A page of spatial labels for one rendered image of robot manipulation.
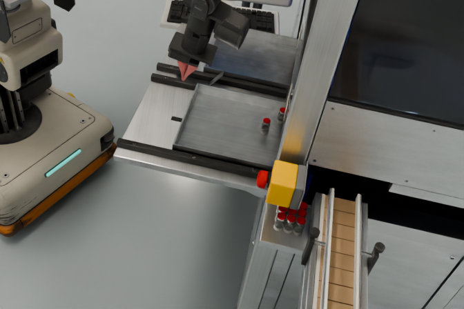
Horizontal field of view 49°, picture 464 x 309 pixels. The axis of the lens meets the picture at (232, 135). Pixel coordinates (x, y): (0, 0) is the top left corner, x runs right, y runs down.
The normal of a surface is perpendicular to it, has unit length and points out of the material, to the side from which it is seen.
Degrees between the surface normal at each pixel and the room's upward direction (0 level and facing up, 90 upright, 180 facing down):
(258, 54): 0
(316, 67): 90
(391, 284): 90
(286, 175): 0
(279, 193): 90
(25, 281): 0
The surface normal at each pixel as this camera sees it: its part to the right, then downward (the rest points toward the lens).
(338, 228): 0.12, -0.71
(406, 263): -0.19, 0.67
